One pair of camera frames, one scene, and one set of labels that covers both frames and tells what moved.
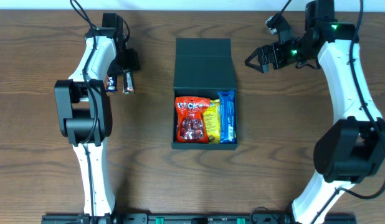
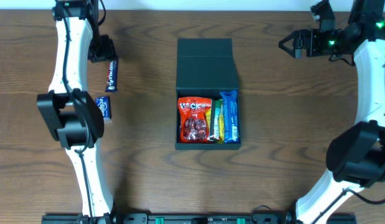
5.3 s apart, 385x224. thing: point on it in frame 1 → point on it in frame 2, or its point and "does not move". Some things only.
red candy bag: [190, 126] does not move
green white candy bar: [128, 82] → [218, 121]
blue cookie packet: [228, 119] does not move
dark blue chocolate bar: [111, 83] does not move
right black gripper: [270, 56] → [301, 42]
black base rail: [198, 218] does not move
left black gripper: [134, 65] → [109, 53]
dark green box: [205, 113] does not move
